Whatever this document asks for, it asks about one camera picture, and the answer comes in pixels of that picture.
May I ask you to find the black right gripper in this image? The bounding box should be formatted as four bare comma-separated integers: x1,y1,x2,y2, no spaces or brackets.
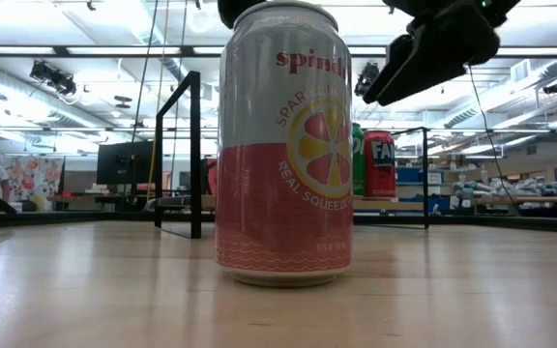
363,0,521,107

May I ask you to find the red Fanta strawberry can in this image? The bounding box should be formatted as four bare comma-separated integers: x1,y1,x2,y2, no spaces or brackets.
363,130,397,201

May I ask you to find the green Sprite can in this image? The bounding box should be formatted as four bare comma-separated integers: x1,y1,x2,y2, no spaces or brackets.
351,122,366,198

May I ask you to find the pink grey Spindrift can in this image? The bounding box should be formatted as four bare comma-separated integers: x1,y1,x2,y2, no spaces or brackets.
214,0,356,289

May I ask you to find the blue storage bin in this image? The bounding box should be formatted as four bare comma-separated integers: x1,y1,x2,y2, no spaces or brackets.
396,166,425,185

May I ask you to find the red background object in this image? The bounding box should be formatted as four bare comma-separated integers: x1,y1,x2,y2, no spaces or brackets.
205,158,219,195

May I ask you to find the cluttered background workbench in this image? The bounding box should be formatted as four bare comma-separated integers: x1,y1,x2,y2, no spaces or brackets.
452,176,557,218

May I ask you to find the black computer monitor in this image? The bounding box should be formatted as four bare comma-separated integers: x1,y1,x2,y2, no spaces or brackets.
96,140,156,186

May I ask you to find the black hanging camera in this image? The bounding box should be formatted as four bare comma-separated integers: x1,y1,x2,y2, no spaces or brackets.
354,61,380,98

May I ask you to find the white hanging ring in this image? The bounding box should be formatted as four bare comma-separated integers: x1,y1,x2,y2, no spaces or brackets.
187,5,215,34

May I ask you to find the black overhead frame bar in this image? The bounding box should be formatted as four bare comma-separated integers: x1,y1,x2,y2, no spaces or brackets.
0,44,557,59

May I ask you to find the yellow hanging cord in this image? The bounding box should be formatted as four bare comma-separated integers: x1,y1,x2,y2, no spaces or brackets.
466,62,516,207

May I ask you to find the black frame wooden shelf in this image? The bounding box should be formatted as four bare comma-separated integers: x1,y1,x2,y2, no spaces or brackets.
154,71,429,241

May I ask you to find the yellow rope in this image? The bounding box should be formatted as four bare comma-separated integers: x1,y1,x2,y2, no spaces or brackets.
146,0,171,202

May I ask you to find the black ceiling camera with cables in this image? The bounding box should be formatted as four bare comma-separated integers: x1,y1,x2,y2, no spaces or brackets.
29,60,77,97

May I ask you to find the floral wall banner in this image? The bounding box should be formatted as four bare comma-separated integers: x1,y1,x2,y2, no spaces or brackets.
2,155,66,212

